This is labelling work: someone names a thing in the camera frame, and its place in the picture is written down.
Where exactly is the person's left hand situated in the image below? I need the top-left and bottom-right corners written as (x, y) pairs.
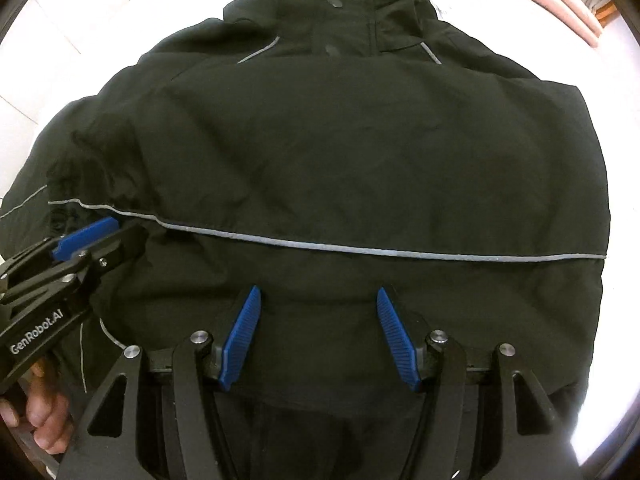
top-left (0, 355), bottom-right (77, 455)

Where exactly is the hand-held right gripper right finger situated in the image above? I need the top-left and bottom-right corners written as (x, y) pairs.
top-left (376, 286), bottom-right (585, 480)

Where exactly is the floral white bed sheet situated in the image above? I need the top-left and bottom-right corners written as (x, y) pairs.
top-left (0, 0), bottom-right (640, 466)

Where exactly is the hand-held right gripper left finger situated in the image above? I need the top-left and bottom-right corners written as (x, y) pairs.
top-left (56, 285), bottom-right (263, 480)

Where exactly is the black jacket with reflective piping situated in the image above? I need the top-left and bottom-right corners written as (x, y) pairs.
top-left (0, 0), bottom-right (612, 480)

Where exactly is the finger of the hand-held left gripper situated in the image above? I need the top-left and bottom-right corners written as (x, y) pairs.
top-left (60, 222), bottom-right (149, 286)
top-left (10, 217), bottom-right (122, 281)

